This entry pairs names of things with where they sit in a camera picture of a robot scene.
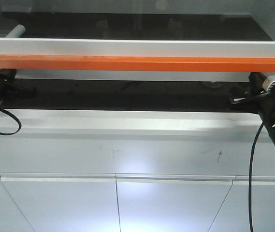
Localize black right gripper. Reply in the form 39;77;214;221
228;72;275;128

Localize glass jar with white lid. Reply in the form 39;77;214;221
202;82;226;89

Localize rolled white paper sheet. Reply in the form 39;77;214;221
5;24;26;38

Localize white right cabinet door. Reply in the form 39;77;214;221
210;181;275;232

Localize white cabinet door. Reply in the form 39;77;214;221
1;177;120;232
210;181;275;232
116;174;233;232

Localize white left cabinet door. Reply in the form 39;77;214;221
1;177;120;232

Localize white middle cabinet door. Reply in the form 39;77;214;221
116;174;233;232

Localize black left camera cable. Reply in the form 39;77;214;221
0;101;22;135

